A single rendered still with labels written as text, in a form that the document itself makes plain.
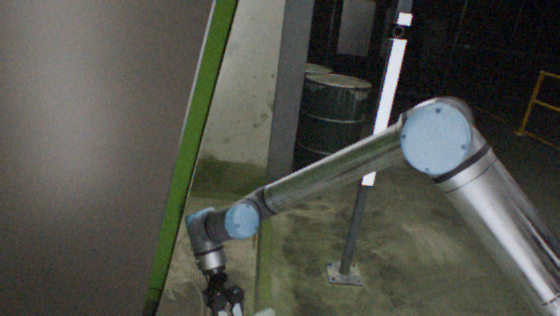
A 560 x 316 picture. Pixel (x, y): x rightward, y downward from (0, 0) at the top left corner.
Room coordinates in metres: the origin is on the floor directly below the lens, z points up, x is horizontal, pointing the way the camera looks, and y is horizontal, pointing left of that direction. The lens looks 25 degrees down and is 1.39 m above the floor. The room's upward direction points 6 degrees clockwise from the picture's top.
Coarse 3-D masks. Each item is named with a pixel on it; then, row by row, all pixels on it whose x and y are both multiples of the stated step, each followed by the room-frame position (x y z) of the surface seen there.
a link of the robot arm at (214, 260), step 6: (216, 252) 0.91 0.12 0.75; (222, 252) 0.92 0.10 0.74; (198, 258) 0.90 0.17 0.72; (204, 258) 0.89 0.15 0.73; (210, 258) 0.90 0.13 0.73; (216, 258) 0.90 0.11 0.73; (222, 258) 0.91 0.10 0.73; (198, 264) 0.90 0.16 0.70; (204, 264) 0.89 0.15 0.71; (210, 264) 0.89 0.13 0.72; (216, 264) 0.89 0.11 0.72; (222, 264) 0.90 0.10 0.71; (204, 270) 0.89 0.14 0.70
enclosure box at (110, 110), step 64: (0, 0) 0.45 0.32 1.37; (64, 0) 0.46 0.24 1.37; (128, 0) 0.46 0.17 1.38; (192, 0) 0.47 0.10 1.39; (0, 64) 0.45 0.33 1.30; (64, 64) 0.46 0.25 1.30; (128, 64) 0.46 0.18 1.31; (192, 64) 0.47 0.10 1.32; (0, 128) 0.45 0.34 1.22; (64, 128) 0.46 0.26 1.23; (128, 128) 0.46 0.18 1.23; (192, 128) 1.06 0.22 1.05; (0, 192) 0.45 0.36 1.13; (64, 192) 0.46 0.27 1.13; (128, 192) 0.46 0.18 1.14; (0, 256) 0.45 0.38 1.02; (64, 256) 0.45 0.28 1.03; (128, 256) 0.46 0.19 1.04
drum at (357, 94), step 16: (304, 96) 3.38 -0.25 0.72; (320, 96) 3.20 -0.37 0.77; (336, 96) 3.15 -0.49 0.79; (352, 96) 3.17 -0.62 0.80; (304, 112) 3.31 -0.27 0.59; (320, 112) 3.19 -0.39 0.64; (336, 112) 3.15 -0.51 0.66; (352, 112) 3.18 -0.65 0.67; (304, 128) 3.29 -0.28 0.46; (320, 128) 3.18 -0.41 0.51; (336, 128) 3.15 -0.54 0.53; (352, 128) 3.20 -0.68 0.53; (304, 144) 3.26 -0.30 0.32; (320, 144) 3.17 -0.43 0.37; (336, 144) 3.15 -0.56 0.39; (352, 144) 3.23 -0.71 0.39; (304, 160) 3.24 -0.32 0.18
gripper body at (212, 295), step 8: (224, 264) 0.92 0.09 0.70; (208, 272) 0.89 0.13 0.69; (216, 272) 0.89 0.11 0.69; (208, 280) 0.91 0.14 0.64; (208, 288) 0.91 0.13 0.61; (208, 296) 0.88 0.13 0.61; (216, 296) 0.85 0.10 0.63; (208, 304) 0.88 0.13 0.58; (216, 304) 0.84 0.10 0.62; (224, 304) 0.85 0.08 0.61; (232, 304) 0.87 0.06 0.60
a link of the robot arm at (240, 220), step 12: (240, 204) 0.92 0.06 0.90; (252, 204) 0.96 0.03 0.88; (216, 216) 0.91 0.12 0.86; (228, 216) 0.88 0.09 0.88; (240, 216) 0.88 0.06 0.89; (252, 216) 0.91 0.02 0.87; (204, 228) 0.91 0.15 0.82; (216, 228) 0.89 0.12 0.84; (228, 228) 0.87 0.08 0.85; (240, 228) 0.86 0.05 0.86; (252, 228) 0.89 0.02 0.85; (216, 240) 0.90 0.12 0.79
